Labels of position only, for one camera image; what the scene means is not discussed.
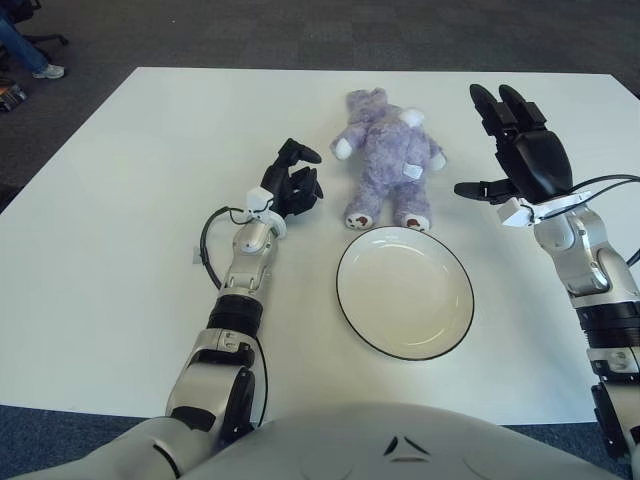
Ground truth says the white plate black rim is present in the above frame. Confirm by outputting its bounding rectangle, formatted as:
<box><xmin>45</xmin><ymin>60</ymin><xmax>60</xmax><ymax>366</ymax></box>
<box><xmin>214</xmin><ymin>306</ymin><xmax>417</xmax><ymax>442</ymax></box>
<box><xmin>335</xmin><ymin>225</ymin><xmax>475</xmax><ymax>361</ymax></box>

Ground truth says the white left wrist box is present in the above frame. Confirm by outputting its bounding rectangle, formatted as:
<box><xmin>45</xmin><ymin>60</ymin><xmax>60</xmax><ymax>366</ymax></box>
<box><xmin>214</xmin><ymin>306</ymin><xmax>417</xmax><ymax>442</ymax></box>
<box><xmin>246</xmin><ymin>187</ymin><xmax>274</xmax><ymax>211</ymax></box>

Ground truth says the purple plush bear doll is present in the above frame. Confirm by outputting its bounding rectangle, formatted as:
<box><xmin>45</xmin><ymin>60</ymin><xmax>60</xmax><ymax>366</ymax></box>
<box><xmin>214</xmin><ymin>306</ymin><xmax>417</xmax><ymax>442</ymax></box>
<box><xmin>329</xmin><ymin>87</ymin><xmax>448</xmax><ymax>232</ymax></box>

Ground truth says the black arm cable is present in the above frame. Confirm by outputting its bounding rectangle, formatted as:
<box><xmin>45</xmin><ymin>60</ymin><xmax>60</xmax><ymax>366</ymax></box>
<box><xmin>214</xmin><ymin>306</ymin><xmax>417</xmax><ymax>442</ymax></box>
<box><xmin>199</xmin><ymin>207</ymin><xmax>251</xmax><ymax>291</ymax></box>
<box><xmin>542</xmin><ymin>173</ymin><xmax>640</xmax><ymax>221</ymax></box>

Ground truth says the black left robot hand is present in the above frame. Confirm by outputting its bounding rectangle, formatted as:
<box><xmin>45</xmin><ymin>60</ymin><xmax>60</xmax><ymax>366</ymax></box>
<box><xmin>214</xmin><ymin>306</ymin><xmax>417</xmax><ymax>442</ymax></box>
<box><xmin>259</xmin><ymin>138</ymin><xmax>323</xmax><ymax>217</ymax></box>

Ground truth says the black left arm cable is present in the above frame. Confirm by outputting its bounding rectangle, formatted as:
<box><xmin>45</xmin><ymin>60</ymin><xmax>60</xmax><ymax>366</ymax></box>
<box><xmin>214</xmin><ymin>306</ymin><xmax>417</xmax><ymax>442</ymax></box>
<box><xmin>199</xmin><ymin>207</ymin><xmax>251</xmax><ymax>291</ymax></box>

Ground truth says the silver robot torso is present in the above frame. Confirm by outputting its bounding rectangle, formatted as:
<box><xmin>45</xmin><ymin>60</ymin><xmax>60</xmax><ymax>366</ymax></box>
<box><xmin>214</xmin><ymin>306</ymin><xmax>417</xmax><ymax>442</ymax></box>
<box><xmin>19</xmin><ymin>402</ymin><xmax>621</xmax><ymax>480</ymax></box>

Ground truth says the blue jeans leg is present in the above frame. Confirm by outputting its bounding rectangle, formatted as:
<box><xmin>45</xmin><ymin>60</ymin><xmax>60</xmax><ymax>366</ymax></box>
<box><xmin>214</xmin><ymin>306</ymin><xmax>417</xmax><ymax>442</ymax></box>
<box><xmin>0</xmin><ymin>9</ymin><xmax>51</xmax><ymax>74</ymax></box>

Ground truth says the black swivel chair base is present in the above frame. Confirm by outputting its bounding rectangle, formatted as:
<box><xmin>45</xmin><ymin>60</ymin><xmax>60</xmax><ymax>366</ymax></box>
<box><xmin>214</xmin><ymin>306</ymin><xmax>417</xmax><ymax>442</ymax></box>
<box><xmin>19</xmin><ymin>32</ymin><xmax>70</xmax><ymax>51</ymax></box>

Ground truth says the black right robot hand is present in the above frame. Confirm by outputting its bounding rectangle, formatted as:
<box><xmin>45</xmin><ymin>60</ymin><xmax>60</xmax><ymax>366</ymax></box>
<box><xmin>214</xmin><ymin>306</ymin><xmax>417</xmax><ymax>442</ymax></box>
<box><xmin>453</xmin><ymin>83</ymin><xmax>575</xmax><ymax>205</ymax></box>

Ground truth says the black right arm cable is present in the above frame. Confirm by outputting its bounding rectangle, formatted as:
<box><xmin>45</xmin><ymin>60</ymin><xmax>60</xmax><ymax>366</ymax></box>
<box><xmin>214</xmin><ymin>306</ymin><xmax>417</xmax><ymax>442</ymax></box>
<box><xmin>542</xmin><ymin>173</ymin><xmax>640</xmax><ymax>221</ymax></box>

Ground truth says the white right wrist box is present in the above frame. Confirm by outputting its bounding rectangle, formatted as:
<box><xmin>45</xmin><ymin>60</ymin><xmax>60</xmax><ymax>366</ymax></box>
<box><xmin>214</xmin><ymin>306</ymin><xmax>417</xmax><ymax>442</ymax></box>
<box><xmin>497</xmin><ymin>197</ymin><xmax>531</xmax><ymax>229</ymax></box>

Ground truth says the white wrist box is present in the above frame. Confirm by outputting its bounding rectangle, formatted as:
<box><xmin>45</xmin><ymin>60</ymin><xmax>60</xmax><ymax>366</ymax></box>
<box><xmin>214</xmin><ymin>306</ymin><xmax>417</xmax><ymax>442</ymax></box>
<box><xmin>246</xmin><ymin>187</ymin><xmax>274</xmax><ymax>211</ymax></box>
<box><xmin>497</xmin><ymin>197</ymin><xmax>531</xmax><ymax>229</ymax></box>

